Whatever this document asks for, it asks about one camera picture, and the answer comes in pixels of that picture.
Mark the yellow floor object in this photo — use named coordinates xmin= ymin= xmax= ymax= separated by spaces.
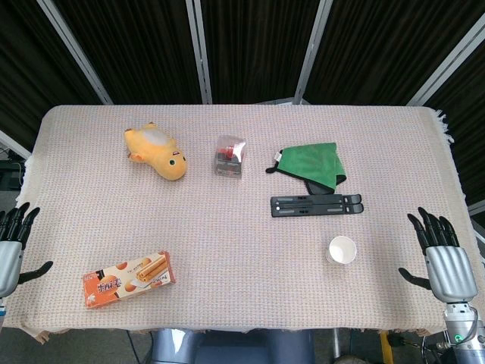
xmin=380 ymin=331 xmax=394 ymax=364

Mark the clear plastic coffee capsule box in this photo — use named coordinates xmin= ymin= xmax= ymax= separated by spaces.
xmin=214 ymin=134 xmax=246 ymax=181

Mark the orange egg roll biscuit box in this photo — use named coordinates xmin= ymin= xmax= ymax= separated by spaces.
xmin=82 ymin=249 xmax=177 ymax=310

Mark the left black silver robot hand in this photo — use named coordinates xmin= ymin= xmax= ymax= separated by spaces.
xmin=0 ymin=202 xmax=54 ymax=299

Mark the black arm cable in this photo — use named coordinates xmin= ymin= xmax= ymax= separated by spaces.
xmin=468 ymin=306 xmax=484 ymax=344

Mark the white paper cup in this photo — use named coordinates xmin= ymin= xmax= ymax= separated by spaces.
xmin=325 ymin=235 xmax=358 ymax=266

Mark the black folding laptop stand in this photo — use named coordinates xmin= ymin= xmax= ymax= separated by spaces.
xmin=270 ymin=193 xmax=365 ymax=218

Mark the silver partition frame post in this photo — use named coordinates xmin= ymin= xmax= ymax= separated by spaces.
xmin=184 ymin=0 xmax=213 ymax=105
xmin=293 ymin=0 xmax=335 ymax=104
xmin=36 ymin=0 xmax=114 ymax=105
xmin=405 ymin=17 xmax=485 ymax=106

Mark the green microfiber cloth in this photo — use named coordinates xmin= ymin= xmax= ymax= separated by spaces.
xmin=264 ymin=142 xmax=348 ymax=190

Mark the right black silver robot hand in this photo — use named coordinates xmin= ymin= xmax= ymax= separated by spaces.
xmin=397 ymin=206 xmax=479 ymax=303

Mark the yellow plush animal toy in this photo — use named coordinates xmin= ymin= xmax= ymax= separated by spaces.
xmin=124 ymin=121 xmax=189 ymax=181

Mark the black pleated partition panel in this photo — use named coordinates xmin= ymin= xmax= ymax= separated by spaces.
xmin=305 ymin=0 xmax=485 ymax=105
xmin=52 ymin=0 xmax=202 ymax=105
xmin=199 ymin=0 xmax=323 ymax=105
xmin=427 ymin=49 xmax=485 ymax=208
xmin=0 ymin=0 xmax=104 ymax=152

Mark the pink woven tablecloth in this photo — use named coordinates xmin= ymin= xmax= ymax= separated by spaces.
xmin=2 ymin=104 xmax=485 ymax=344

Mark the black flat pad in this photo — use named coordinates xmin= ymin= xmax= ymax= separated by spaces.
xmin=305 ymin=180 xmax=339 ymax=196

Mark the blue-grey robot torso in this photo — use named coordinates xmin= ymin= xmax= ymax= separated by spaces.
xmin=151 ymin=328 xmax=315 ymax=364

